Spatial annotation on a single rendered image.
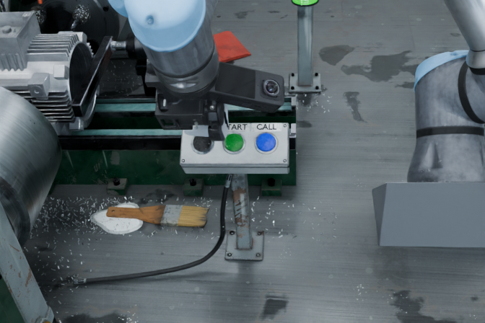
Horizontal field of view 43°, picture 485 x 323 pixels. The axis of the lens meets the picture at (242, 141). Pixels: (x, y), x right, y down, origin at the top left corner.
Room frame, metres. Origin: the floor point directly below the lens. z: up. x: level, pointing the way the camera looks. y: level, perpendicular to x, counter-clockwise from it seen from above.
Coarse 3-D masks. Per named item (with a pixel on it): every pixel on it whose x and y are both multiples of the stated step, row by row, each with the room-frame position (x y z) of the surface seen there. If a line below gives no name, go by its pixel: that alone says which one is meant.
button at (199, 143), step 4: (196, 136) 0.75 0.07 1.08; (200, 136) 0.75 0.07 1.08; (204, 136) 0.75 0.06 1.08; (196, 140) 0.74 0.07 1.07; (200, 140) 0.74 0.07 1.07; (204, 140) 0.74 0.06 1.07; (208, 140) 0.74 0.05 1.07; (196, 144) 0.74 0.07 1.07; (200, 144) 0.74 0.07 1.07; (204, 144) 0.73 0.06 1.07; (208, 144) 0.73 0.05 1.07; (196, 148) 0.73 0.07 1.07; (200, 148) 0.73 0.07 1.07; (204, 148) 0.73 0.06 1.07; (208, 148) 0.73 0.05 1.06
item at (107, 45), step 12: (108, 36) 1.18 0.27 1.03; (108, 48) 1.14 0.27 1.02; (96, 60) 1.08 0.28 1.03; (108, 60) 1.12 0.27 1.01; (96, 72) 1.04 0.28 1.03; (84, 84) 0.99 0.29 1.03; (96, 84) 1.02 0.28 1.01; (84, 96) 0.96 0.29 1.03; (72, 108) 0.93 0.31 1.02; (84, 108) 0.94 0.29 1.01
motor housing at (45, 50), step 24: (48, 48) 1.02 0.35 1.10; (72, 48) 1.02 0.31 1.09; (0, 72) 0.99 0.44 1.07; (24, 72) 0.99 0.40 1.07; (48, 72) 0.98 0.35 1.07; (72, 72) 1.10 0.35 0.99; (24, 96) 0.95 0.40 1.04; (48, 96) 0.94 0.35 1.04; (72, 96) 1.07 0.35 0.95; (72, 120) 0.95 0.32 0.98
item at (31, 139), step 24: (0, 96) 0.80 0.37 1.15; (0, 120) 0.75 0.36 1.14; (24, 120) 0.77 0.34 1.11; (0, 144) 0.70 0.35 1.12; (24, 144) 0.73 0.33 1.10; (48, 144) 0.78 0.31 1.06; (0, 168) 0.67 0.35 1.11; (24, 168) 0.70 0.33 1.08; (48, 168) 0.75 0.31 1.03; (0, 192) 0.64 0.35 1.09; (24, 192) 0.67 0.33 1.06; (48, 192) 0.75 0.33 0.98; (24, 216) 0.65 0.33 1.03; (24, 240) 0.65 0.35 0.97
